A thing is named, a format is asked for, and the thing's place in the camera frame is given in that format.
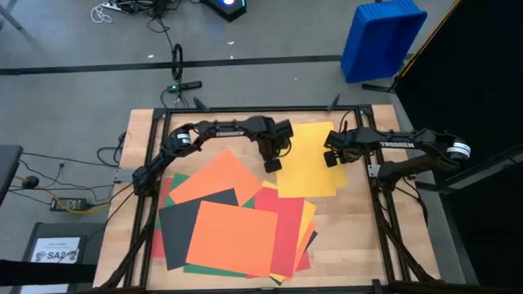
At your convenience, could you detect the white cable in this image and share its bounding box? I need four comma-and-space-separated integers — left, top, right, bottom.
90, 2, 114, 25

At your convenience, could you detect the grey metal leg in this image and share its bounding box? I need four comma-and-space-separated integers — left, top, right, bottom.
0, 0, 24, 32

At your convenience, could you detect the black camera bar green light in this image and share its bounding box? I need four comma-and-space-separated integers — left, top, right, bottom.
166, 80, 203, 94

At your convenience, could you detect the black clamp bracket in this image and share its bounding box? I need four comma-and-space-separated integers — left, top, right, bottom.
402, 163, 430, 176

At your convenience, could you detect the black divider panel yellow edge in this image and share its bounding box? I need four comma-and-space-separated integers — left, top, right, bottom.
395, 0, 523, 289

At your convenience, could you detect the black cable bundle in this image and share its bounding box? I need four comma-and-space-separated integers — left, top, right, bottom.
118, 0, 177, 50

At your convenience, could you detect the black power adapter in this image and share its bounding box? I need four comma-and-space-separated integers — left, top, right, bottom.
49, 197, 88, 213

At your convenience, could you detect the yellow cable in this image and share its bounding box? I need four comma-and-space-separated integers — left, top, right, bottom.
15, 174, 112, 216

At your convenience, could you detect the coiled black cable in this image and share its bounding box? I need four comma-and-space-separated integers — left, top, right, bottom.
170, 42, 185, 108

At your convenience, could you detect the black computer blue light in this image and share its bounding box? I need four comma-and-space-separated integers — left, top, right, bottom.
199, 0, 248, 24

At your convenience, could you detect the large blue plastic bin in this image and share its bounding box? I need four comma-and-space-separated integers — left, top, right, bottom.
341, 0, 429, 85

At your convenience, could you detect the grey metal beam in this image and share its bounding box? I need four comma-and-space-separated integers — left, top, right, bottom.
416, 142, 523, 193

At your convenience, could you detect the black box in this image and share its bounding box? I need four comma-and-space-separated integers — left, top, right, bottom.
20, 221, 108, 294

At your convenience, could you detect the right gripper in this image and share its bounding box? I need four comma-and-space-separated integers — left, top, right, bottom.
324, 128, 361, 167

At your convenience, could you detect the black aluminium table frame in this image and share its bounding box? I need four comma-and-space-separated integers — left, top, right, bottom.
93, 93, 445, 294

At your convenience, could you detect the white SA2 label sheet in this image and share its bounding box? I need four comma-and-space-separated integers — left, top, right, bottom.
30, 236, 82, 265

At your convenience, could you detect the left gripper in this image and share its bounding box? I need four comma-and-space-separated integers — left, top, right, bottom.
256, 117, 284, 174

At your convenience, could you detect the black panel foot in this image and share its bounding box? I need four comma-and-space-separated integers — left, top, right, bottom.
361, 81, 400, 95

